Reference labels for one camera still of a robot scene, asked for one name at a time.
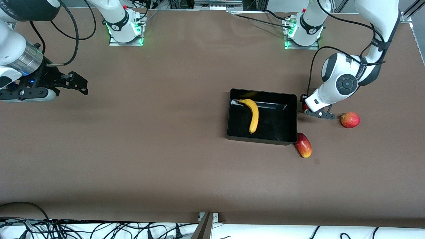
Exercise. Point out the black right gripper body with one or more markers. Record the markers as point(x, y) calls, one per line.
point(47, 78)

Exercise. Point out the red yellow apple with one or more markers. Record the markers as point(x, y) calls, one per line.
point(303, 107)

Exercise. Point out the black plastic box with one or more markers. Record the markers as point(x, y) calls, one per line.
point(275, 126)

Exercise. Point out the yellow banana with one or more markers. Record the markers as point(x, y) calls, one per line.
point(255, 116)

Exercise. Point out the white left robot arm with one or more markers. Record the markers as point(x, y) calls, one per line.
point(345, 84)

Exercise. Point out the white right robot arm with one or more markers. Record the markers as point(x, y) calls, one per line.
point(10, 43)

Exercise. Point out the red yellow mango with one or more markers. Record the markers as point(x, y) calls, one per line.
point(303, 145)

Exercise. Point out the dark slanted beam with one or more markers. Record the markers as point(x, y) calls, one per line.
point(202, 229)

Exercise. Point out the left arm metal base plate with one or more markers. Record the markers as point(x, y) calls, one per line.
point(300, 47)

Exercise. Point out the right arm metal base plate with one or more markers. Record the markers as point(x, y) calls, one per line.
point(126, 44)

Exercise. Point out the aluminium frame rack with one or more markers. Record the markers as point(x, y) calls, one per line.
point(215, 4)

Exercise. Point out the aluminium corner rail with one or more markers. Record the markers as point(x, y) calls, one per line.
point(406, 16)

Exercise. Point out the small metal table bracket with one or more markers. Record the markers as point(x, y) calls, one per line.
point(215, 216)

